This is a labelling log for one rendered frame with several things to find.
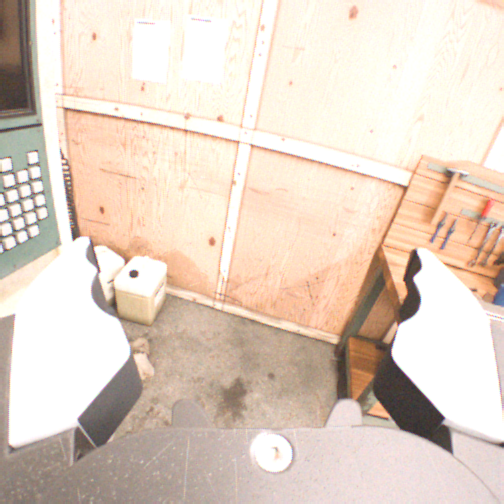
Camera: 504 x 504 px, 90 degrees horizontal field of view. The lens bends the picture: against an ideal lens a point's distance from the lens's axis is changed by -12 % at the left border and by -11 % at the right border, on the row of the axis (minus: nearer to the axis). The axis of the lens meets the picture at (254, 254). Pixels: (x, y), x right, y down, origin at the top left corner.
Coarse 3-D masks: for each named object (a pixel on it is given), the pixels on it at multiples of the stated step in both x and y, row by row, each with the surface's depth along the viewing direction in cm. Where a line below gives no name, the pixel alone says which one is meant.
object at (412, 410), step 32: (416, 256) 11; (416, 288) 9; (448, 288) 9; (416, 320) 7; (448, 320) 7; (480, 320) 7; (416, 352) 6; (448, 352) 6; (480, 352) 6; (384, 384) 7; (416, 384) 6; (448, 384) 6; (480, 384) 6; (416, 416) 6; (448, 416) 5; (480, 416) 5
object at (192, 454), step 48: (144, 432) 4; (192, 432) 4; (240, 432) 4; (288, 432) 4; (336, 432) 5; (384, 432) 4; (96, 480) 4; (144, 480) 4; (192, 480) 4; (240, 480) 4; (288, 480) 4; (336, 480) 4; (384, 480) 4; (432, 480) 4; (480, 480) 4
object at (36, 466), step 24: (0, 336) 6; (0, 360) 6; (0, 384) 5; (0, 408) 5; (0, 432) 4; (72, 432) 5; (0, 456) 4; (24, 456) 4; (48, 456) 4; (72, 456) 4; (0, 480) 4; (24, 480) 4; (48, 480) 4
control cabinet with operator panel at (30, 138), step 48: (0, 0) 40; (48, 0) 50; (0, 48) 44; (48, 48) 55; (0, 96) 48; (48, 96) 60; (0, 144) 51; (48, 144) 65; (0, 192) 54; (48, 192) 66; (0, 240) 57; (48, 240) 71; (0, 288) 64
